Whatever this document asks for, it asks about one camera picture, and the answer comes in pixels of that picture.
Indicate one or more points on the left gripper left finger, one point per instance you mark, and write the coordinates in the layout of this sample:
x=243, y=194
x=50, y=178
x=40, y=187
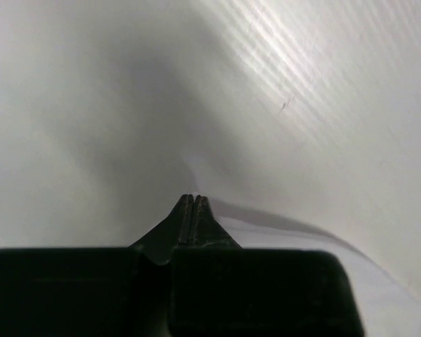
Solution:
x=89, y=291

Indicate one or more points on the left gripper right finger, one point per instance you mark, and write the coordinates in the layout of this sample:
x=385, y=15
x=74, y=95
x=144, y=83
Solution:
x=219, y=288

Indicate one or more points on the white t shirt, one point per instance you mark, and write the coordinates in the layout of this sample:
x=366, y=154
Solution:
x=386, y=306

